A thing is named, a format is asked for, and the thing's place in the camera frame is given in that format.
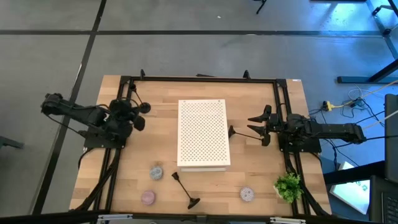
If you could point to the black aluminium table frame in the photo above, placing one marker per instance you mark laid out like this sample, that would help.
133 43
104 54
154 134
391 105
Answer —
202 79

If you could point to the black desk bar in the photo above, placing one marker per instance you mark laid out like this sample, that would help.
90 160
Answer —
354 174

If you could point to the black monitor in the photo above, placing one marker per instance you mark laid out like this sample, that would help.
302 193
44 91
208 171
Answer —
391 140

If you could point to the green plant in white pot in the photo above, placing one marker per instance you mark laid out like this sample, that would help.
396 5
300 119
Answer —
289 186

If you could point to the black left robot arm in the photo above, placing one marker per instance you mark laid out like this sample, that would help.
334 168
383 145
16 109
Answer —
77 110

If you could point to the pink patterned round tin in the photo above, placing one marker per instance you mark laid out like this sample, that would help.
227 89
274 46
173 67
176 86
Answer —
148 197

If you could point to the black laptop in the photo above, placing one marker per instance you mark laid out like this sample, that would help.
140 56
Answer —
388 205

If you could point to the white board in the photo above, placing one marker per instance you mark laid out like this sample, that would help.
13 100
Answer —
351 194

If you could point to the grey desk frame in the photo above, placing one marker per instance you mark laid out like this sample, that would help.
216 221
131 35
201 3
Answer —
381 26

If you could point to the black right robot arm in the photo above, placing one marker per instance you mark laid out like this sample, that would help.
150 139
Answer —
329 130

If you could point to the black chair leg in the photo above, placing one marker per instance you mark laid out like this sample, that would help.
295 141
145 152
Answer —
261 6

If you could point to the grey-blue patterned round tin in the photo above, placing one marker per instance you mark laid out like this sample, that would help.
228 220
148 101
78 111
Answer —
156 173

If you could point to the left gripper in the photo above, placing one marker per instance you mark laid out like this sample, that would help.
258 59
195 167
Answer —
121 119

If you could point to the white purple patterned round tin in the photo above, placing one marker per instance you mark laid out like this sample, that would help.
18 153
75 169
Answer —
247 193

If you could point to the dark metal stand foot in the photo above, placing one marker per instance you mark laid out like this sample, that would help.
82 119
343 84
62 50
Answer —
9 142

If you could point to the white perforated metal shelf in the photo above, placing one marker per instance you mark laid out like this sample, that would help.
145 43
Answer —
202 133

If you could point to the black overhead rig beam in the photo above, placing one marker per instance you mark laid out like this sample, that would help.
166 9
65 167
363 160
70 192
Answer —
46 217

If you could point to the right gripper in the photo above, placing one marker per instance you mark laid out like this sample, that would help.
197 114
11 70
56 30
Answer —
276 124

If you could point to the black desk foot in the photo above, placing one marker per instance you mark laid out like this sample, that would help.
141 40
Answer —
357 80

